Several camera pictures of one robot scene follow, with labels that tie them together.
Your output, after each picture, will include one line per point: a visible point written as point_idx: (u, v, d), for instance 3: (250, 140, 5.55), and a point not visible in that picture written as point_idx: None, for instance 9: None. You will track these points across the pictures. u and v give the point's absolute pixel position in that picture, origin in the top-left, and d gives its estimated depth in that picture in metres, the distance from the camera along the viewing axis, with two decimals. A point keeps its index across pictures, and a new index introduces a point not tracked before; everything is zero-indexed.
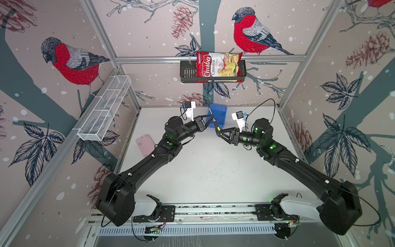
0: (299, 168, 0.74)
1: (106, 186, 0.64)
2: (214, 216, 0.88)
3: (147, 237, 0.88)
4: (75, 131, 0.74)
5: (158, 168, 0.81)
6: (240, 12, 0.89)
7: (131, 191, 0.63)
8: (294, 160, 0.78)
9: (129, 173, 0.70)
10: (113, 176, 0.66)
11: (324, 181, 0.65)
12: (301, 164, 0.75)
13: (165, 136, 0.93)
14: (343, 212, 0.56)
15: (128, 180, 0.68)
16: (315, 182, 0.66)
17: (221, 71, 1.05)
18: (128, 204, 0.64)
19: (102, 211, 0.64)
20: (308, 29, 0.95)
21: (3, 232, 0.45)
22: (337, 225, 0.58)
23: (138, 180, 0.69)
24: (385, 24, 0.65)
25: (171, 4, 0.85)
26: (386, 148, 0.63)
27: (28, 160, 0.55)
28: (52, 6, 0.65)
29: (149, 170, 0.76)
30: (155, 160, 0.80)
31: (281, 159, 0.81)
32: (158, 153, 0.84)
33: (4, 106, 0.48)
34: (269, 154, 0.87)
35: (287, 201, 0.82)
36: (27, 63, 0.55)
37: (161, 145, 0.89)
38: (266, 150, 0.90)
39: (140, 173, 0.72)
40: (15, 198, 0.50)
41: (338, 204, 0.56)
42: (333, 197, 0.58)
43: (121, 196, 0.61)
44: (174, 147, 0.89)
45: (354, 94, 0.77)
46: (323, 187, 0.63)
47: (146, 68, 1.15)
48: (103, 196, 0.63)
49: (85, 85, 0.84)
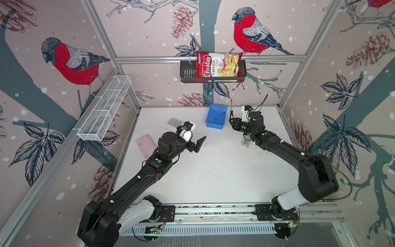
0: (283, 146, 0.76)
1: (87, 215, 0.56)
2: (214, 217, 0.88)
3: (147, 237, 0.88)
4: (75, 131, 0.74)
5: (143, 191, 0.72)
6: (240, 12, 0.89)
7: (113, 221, 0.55)
8: (279, 142, 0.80)
9: (111, 200, 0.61)
10: (95, 203, 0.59)
11: (301, 154, 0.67)
12: (284, 143, 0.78)
13: (155, 153, 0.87)
14: (313, 176, 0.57)
15: (109, 208, 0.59)
16: (292, 154, 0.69)
17: (221, 71, 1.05)
18: (111, 235, 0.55)
19: (84, 241, 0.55)
20: (308, 29, 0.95)
21: (3, 233, 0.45)
22: (309, 192, 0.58)
23: (121, 207, 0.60)
24: (385, 24, 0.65)
25: (171, 4, 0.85)
26: (386, 148, 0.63)
27: (28, 160, 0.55)
28: (52, 6, 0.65)
29: (133, 195, 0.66)
30: (140, 182, 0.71)
31: (270, 141, 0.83)
32: (145, 174, 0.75)
33: (4, 105, 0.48)
34: (261, 139, 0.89)
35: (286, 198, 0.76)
36: (27, 63, 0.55)
37: (149, 164, 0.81)
38: (258, 136, 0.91)
39: (123, 198, 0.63)
40: (15, 198, 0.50)
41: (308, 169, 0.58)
42: (305, 163, 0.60)
43: (101, 228, 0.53)
44: (163, 165, 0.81)
45: (354, 94, 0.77)
46: (299, 157, 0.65)
47: (146, 68, 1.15)
48: (84, 226, 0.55)
49: (85, 85, 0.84)
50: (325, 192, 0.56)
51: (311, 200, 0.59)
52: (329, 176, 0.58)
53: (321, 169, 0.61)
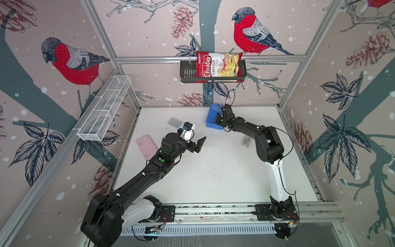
0: (246, 124, 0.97)
1: (92, 207, 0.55)
2: (214, 217, 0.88)
3: (147, 237, 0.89)
4: (75, 131, 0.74)
5: (146, 187, 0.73)
6: (240, 12, 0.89)
7: (119, 214, 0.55)
8: (244, 122, 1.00)
9: (118, 193, 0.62)
10: (101, 196, 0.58)
11: (256, 127, 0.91)
12: (244, 121, 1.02)
13: (158, 152, 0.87)
14: (263, 142, 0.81)
15: (115, 201, 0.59)
16: (250, 127, 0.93)
17: (221, 71, 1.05)
18: (115, 228, 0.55)
19: (87, 234, 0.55)
20: (308, 29, 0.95)
21: (3, 233, 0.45)
22: (263, 154, 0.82)
23: (127, 200, 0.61)
24: (385, 24, 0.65)
25: (171, 4, 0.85)
26: (386, 148, 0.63)
27: (28, 160, 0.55)
28: (52, 6, 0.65)
29: (138, 190, 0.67)
30: (145, 179, 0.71)
31: (237, 122, 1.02)
32: (149, 172, 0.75)
33: (4, 105, 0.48)
34: (231, 124, 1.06)
35: (273, 193, 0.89)
36: (27, 63, 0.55)
37: (153, 162, 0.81)
38: (230, 121, 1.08)
39: (128, 193, 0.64)
40: (15, 198, 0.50)
41: (259, 136, 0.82)
42: (258, 134, 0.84)
43: (107, 219, 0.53)
44: (166, 164, 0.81)
45: (354, 94, 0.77)
46: (254, 129, 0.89)
47: (146, 68, 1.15)
48: (89, 219, 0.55)
49: (85, 85, 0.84)
50: (273, 152, 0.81)
51: (264, 159, 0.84)
52: (276, 140, 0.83)
53: (272, 137, 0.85)
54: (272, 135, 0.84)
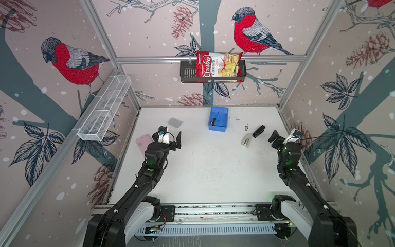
0: (307, 191, 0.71)
1: (92, 229, 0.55)
2: (214, 217, 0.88)
3: (147, 237, 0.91)
4: (75, 131, 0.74)
5: (143, 197, 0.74)
6: (240, 12, 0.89)
7: (121, 229, 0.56)
8: (304, 184, 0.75)
9: (115, 210, 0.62)
10: (99, 216, 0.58)
11: (323, 207, 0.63)
12: (310, 189, 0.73)
13: (144, 163, 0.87)
14: (326, 236, 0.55)
15: (114, 216, 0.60)
16: (313, 203, 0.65)
17: (221, 71, 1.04)
18: (120, 244, 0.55)
19: None
20: (308, 29, 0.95)
21: (2, 233, 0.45)
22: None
23: (127, 213, 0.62)
24: (385, 24, 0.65)
25: (171, 4, 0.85)
26: (386, 148, 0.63)
27: (28, 160, 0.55)
28: (52, 5, 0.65)
29: (136, 201, 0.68)
30: (139, 190, 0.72)
31: (296, 180, 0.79)
32: (141, 182, 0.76)
33: (4, 105, 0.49)
34: (286, 174, 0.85)
35: (288, 201, 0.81)
36: (27, 63, 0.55)
37: (142, 174, 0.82)
38: (286, 169, 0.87)
39: (126, 206, 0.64)
40: (15, 197, 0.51)
41: (323, 225, 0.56)
42: (322, 217, 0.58)
43: (111, 235, 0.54)
44: (156, 173, 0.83)
45: (354, 94, 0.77)
46: (319, 209, 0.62)
47: (146, 68, 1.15)
48: (90, 243, 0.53)
49: (85, 85, 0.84)
50: None
51: None
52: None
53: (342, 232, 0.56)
54: (345, 230, 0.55)
